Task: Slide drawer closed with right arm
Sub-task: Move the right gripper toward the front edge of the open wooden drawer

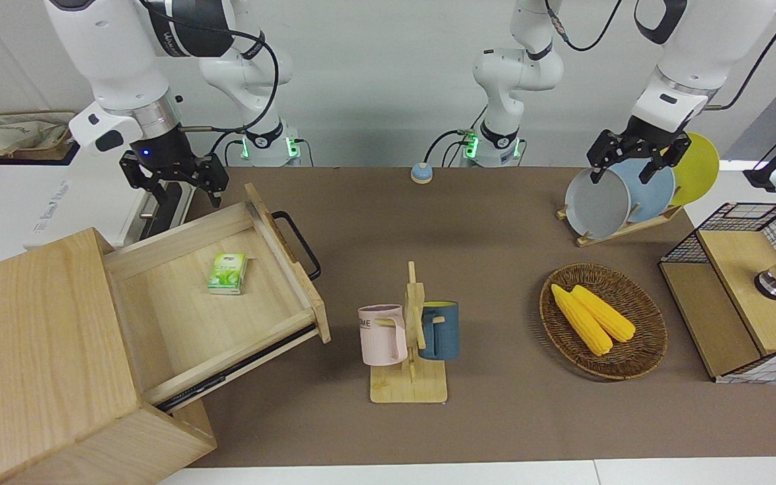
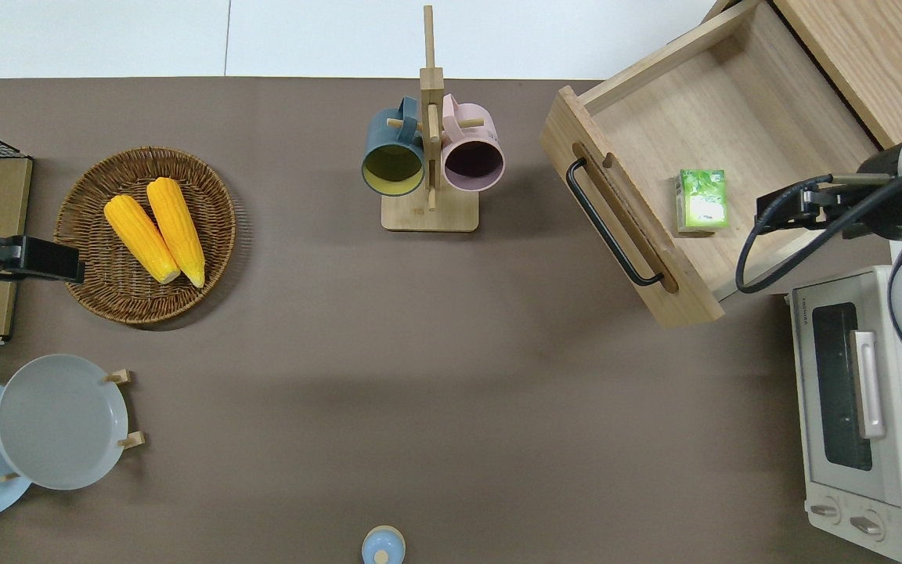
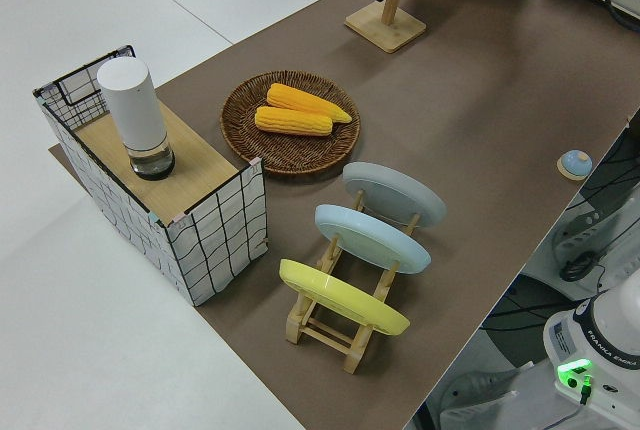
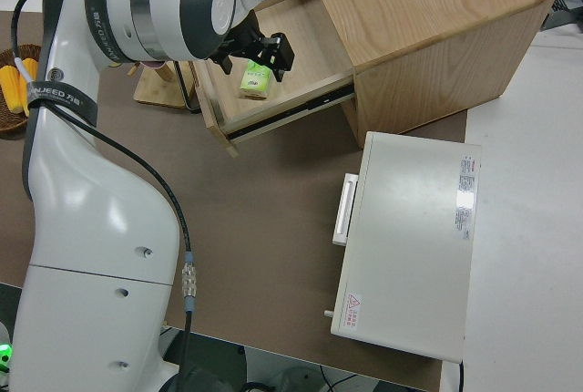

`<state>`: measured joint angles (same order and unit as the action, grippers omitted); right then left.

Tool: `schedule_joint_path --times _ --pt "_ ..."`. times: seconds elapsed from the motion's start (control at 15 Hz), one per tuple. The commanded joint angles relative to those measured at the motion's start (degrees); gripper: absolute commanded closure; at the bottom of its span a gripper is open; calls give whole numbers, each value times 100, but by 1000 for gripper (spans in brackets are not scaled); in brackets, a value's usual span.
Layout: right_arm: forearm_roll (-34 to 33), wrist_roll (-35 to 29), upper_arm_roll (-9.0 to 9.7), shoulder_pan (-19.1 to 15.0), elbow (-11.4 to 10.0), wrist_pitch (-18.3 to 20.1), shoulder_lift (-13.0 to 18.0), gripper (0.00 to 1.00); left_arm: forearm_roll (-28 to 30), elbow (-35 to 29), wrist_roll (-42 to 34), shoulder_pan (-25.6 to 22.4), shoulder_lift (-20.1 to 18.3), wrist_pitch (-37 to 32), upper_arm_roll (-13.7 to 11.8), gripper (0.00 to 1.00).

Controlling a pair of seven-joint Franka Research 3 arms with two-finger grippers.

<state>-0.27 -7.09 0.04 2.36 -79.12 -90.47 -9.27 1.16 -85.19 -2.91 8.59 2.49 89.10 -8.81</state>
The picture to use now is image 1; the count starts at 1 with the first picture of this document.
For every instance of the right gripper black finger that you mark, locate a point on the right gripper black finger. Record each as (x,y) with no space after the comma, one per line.
(215,180)
(137,176)

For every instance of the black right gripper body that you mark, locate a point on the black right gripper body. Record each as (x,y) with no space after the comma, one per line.
(162,151)

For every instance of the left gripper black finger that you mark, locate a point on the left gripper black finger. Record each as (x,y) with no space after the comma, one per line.
(602,158)
(667,162)

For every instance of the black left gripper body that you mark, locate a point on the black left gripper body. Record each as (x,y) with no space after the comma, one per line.
(651,140)

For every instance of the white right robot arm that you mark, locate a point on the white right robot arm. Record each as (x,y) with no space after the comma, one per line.
(112,54)

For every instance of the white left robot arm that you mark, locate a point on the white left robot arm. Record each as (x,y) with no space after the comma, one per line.
(698,47)

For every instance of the yellow plate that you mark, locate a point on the yellow plate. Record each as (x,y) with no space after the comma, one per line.
(698,172)

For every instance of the light blue plate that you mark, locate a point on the light blue plate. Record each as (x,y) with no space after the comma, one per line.
(651,192)

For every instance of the grey plate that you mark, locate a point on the grey plate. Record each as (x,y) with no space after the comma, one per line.
(595,205)

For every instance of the wooden plate rack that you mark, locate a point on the wooden plate rack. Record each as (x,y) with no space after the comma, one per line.
(630,228)

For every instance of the green tissue pack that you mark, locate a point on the green tissue pack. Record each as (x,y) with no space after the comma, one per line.
(228,273)

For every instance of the white toaster oven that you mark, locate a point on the white toaster oven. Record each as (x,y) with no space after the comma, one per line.
(24,202)

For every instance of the beige cloth bag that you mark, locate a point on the beige cloth bag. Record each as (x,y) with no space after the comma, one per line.
(17,131)

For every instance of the yellow corn cob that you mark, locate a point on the yellow corn cob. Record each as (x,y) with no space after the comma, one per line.
(580,320)
(607,315)

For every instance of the round wicker basket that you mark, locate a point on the round wicker basket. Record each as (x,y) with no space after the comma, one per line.
(637,350)

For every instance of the light wooden cabinet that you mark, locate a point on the light wooden cabinet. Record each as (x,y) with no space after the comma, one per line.
(31,350)

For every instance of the pink mug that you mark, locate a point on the pink mug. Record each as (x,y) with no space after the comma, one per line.
(378,337)

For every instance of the dark blue mug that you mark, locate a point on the dark blue mug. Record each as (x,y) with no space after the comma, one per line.
(443,333)

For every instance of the wooden mug rack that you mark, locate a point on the wooden mug rack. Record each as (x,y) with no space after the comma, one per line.
(413,387)

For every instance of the brown table mat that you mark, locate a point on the brown table mat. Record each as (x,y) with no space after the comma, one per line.
(496,431)

